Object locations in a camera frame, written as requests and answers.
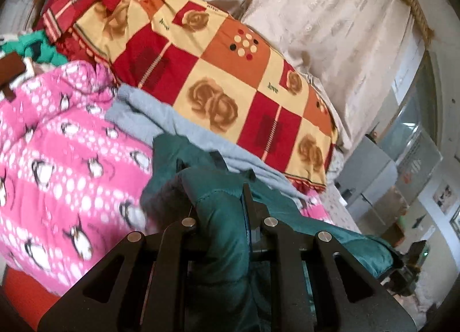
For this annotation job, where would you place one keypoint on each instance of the brown leather case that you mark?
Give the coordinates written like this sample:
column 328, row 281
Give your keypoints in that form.
column 12, row 73

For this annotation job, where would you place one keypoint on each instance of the grey cabinet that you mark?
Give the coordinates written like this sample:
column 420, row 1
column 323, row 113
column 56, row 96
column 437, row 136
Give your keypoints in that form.
column 370, row 181

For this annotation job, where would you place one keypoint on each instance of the grey cloth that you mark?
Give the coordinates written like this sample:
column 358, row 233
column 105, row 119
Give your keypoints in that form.
column 172, row 120

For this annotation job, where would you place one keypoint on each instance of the red yellow rose quilt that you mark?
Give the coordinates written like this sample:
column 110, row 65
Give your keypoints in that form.
column 222, row 77

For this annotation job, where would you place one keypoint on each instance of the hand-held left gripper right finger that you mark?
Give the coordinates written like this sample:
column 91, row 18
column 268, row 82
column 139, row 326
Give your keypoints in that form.
column 287, row 246

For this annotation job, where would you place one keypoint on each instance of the green puffer jacket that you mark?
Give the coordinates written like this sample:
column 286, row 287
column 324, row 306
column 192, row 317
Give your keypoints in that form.
column 222, row 217

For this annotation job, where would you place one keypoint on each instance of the pink penguin blanket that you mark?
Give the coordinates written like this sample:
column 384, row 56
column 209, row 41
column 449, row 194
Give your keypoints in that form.
column 64, row 174

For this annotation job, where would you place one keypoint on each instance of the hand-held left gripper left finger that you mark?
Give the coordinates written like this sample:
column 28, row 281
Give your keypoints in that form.
column 169, row 246

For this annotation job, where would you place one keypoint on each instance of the green cloth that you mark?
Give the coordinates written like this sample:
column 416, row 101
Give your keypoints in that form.
column 43, row 48

